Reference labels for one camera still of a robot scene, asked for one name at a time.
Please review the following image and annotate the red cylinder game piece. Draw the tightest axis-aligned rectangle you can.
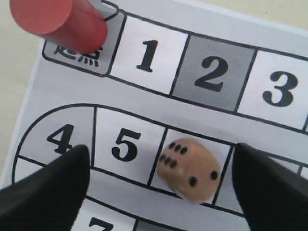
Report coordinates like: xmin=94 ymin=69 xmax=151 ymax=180
xmin=9 ymin=0 xmax=108 ymax=54

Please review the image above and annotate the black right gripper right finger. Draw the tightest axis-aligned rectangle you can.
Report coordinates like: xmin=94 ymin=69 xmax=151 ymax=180
xmin=231 ymin=143 xmax=308 ymax=231

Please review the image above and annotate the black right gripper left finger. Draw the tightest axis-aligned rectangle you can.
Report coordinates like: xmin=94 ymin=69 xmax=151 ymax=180
xmin=0 ymin=145 xmax=90 ymax=231

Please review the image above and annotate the wooden die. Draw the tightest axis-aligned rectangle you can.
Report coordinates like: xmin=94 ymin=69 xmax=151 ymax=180
xmin=157 ymin=138 xmax=220 ymax=205

